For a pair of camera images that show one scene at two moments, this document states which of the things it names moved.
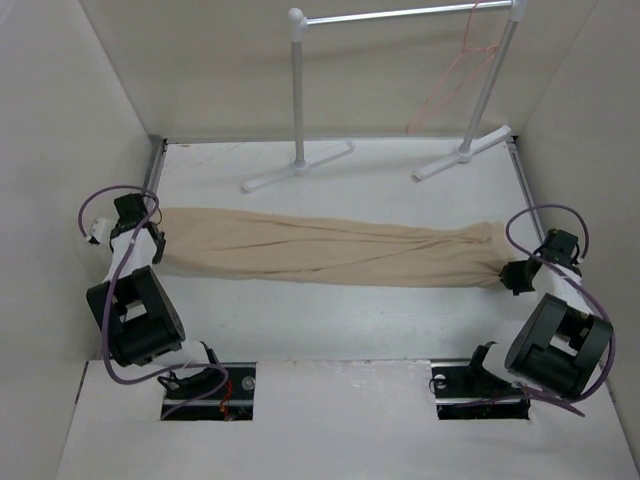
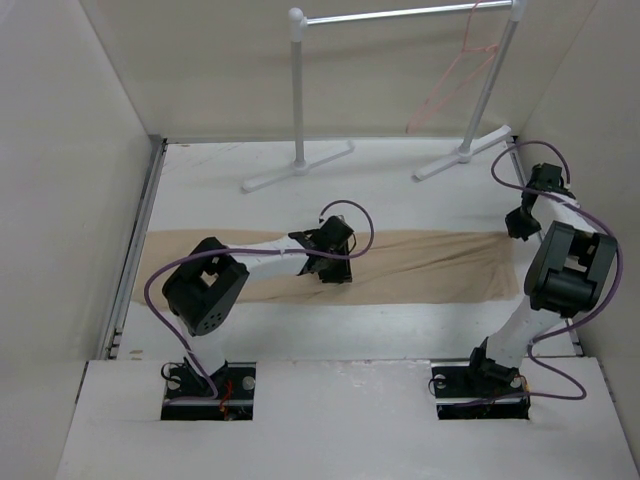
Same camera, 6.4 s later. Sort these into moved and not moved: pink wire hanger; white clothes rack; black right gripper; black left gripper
Moved: black left gripper; black right gripper
Not moved: pink wire hanger; white clothes rack
